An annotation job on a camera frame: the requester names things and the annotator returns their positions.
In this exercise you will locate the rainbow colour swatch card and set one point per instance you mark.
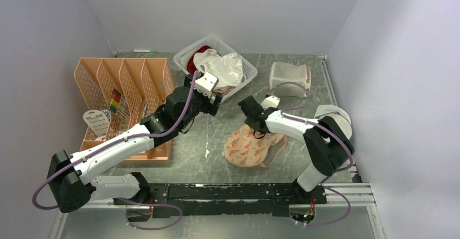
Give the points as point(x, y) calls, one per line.
point(115, 99)

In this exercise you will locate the cylindrical white mesh laundry bag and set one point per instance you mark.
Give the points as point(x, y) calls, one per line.
point(289, 80)

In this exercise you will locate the white paper tag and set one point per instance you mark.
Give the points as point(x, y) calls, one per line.
point(97, 121)

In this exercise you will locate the white green marker pen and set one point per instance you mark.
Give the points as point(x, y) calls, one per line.
point(144, 50)

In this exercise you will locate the pink beige bra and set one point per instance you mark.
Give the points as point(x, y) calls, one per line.
point(223, 91)

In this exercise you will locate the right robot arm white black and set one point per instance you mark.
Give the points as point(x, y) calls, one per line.
point(326, 136)

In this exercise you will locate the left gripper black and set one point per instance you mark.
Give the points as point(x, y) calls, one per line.
point(210, 107)

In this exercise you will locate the white satin garment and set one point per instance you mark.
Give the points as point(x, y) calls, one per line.
point(228, 68)

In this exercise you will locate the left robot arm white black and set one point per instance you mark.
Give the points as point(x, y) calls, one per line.
point(77, 179)

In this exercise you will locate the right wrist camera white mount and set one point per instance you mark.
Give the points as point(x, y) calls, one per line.
point(270, 101)

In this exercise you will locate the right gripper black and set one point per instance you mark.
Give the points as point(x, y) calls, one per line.
point(247, 121)

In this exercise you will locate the floral mesh laundry bag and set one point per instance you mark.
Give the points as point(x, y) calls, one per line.
point(246, 147)

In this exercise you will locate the left wrist camera silver box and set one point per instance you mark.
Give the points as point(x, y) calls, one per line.
point(206, 84)

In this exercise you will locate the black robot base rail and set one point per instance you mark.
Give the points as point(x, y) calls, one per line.
point(170, 199)

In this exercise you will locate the white plastic laundry basket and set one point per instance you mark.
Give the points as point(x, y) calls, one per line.
point(222, 48)

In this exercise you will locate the orange plastic file organizer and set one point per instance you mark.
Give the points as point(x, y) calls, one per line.
point(143, 83)

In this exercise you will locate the red velvet garment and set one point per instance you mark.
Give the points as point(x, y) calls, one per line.
point(192, 63)

